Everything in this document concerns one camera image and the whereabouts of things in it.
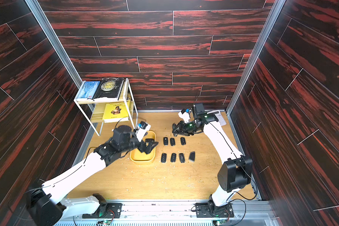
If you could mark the yellow storage box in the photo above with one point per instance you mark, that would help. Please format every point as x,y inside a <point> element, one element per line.
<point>142,158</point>

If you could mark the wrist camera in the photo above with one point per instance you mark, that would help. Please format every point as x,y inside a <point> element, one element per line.
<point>184,114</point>
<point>141,130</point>

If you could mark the black book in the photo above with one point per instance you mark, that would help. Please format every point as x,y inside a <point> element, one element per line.
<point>109,89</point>

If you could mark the dark grey car key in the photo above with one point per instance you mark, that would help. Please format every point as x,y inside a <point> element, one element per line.
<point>191,157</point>

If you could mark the white calculator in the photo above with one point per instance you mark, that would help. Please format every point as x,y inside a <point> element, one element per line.
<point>220,118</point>

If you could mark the black three-button car key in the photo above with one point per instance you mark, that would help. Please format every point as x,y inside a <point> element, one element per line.
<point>173,158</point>

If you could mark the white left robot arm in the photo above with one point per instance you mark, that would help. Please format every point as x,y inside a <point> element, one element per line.
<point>47,204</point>

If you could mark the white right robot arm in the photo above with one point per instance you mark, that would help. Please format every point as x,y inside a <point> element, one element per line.
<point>235,172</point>

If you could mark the aluminium corner post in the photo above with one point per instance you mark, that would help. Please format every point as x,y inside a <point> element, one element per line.
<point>52,37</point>
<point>268,26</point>

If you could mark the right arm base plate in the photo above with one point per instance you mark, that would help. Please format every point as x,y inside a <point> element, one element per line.
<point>210,210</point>

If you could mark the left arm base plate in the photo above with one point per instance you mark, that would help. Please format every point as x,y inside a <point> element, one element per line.
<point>106,211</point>

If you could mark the black silver Porsche key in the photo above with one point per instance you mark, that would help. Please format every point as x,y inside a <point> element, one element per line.
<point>149,140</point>

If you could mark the yellow book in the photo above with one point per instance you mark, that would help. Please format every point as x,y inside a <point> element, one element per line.
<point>112,112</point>

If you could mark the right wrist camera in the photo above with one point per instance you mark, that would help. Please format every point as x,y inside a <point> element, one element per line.
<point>184,114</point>

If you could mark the blue book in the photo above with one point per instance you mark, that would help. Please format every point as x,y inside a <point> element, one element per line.
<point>88,90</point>

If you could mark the aluminium right corner post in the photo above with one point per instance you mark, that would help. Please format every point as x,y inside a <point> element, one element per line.
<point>268,26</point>

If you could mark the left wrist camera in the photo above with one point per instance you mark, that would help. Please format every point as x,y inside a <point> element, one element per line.
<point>141,130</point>

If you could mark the silver-edged car key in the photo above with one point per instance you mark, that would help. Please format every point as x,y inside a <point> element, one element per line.
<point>182,158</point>

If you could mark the white wire shelf rack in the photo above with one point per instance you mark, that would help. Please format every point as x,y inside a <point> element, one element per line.
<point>125,95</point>

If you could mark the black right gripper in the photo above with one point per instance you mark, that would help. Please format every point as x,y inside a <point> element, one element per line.
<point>181,127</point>

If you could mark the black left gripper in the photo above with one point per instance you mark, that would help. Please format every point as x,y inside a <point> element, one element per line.
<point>148,149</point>

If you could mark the aluminium left corner post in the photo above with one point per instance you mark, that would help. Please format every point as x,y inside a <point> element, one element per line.
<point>52,37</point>

